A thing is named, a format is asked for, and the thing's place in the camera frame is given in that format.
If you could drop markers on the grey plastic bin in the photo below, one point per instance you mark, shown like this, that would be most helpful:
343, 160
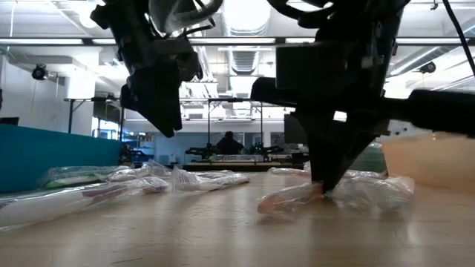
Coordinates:
375, 159

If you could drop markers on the white ceiling air duct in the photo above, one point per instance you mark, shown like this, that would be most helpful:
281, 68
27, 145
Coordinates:
107, 63

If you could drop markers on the person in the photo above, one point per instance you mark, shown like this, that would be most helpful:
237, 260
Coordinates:
229, 144

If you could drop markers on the green white wrapped toothbrush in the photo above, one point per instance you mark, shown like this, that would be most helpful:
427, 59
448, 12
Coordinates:
74, 180

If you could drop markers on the black overhead crossbar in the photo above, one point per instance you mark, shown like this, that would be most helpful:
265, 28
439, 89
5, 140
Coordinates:
230, 40

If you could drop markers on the purple white toothbrush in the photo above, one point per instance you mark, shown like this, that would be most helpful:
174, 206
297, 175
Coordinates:
55, 205
141, 171
208, 180

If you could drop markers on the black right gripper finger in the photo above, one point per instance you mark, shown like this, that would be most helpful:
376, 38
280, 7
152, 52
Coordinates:
319, 148
352, 144

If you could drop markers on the wooden workstation table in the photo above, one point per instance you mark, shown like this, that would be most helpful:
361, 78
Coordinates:
230, 165

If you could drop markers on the orange translucent plastic bin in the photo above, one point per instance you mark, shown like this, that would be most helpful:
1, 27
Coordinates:
438, 163

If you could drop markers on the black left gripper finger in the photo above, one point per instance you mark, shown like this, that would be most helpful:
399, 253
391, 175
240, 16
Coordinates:
156, 104

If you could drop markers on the small black monitor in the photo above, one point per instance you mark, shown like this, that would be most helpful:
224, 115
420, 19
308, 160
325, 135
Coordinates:
9, 121

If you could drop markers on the black metal rack frame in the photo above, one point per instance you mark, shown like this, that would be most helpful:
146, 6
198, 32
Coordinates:
70, 115

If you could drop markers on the teal plastic bin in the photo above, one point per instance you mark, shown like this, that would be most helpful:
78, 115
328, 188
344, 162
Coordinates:
55, 159

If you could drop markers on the silver round ventilation duct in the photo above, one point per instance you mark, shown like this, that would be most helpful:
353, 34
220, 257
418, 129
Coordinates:
245, 18
412, 61

